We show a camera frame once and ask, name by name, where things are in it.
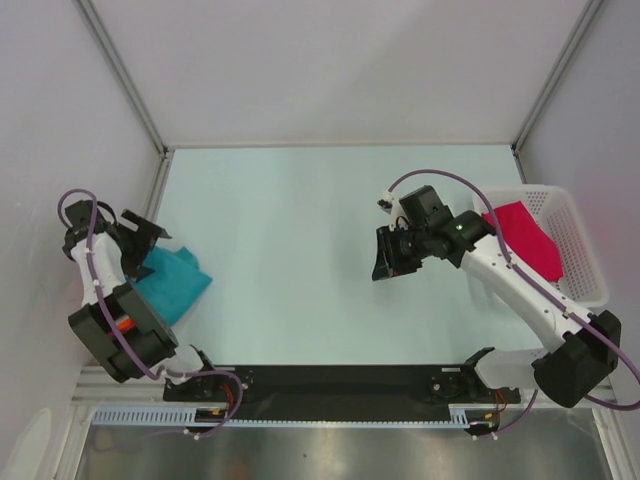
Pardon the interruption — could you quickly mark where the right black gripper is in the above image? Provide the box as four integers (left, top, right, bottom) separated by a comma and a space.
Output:
372, 223, 432, 281

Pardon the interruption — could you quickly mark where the teal t shirt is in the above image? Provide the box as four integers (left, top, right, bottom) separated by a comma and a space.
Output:
135, 247, 212, 327

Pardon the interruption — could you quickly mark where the white plastic mesh basket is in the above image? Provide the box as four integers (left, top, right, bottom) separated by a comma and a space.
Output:
483, 184, 609, 308

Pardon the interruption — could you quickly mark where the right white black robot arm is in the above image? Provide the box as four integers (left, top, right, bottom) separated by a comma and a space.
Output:
372, 211, 621, 408

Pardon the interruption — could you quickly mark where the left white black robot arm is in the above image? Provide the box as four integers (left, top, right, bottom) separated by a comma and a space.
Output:
57, 194, 212, 383

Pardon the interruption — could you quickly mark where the orange t shirt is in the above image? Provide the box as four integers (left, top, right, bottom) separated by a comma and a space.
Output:
117, 318, 135, 333

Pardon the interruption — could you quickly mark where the red t shirt in basket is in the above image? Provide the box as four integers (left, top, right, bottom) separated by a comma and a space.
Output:
494, 201, 564, 283

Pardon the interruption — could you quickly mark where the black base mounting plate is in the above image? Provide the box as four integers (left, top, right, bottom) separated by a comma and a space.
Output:
163, 365, 521, 423

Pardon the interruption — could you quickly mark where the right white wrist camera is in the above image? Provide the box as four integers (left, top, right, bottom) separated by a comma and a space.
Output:
377, 190, 407, 230

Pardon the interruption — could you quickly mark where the aluminium frame rail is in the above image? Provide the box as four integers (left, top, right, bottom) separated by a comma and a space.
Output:
72, 366, 164, 405

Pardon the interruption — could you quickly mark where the white slotted cable duct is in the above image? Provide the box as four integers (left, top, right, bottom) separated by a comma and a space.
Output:
92, 405, 501, 429

